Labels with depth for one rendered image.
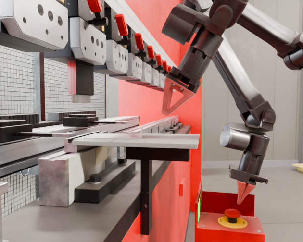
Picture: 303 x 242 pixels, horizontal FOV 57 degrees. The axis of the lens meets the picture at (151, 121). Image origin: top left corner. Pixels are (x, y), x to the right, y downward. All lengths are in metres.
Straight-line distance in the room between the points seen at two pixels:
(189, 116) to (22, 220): 2.37
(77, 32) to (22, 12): 0.18
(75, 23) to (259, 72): 4.64
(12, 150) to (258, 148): 0.67
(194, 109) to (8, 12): 2.46
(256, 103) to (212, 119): 4.02
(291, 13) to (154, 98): 3.36
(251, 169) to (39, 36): 0.61
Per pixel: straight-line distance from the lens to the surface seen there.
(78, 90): 0.66
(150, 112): 2.84
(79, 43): 0.61
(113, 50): 0.79
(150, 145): 0.56
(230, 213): 0.75
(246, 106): 0.81
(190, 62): 0.61
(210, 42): 0.62
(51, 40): 0.51
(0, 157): 0.83
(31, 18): 0.47
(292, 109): 5.36
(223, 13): 0.58
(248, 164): 0.81
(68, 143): 0.65
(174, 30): 0.62
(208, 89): 4.80
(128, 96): 2.90
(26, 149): 0.92
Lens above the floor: 1.08
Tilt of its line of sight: 3 degrees down
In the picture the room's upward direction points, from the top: straight up
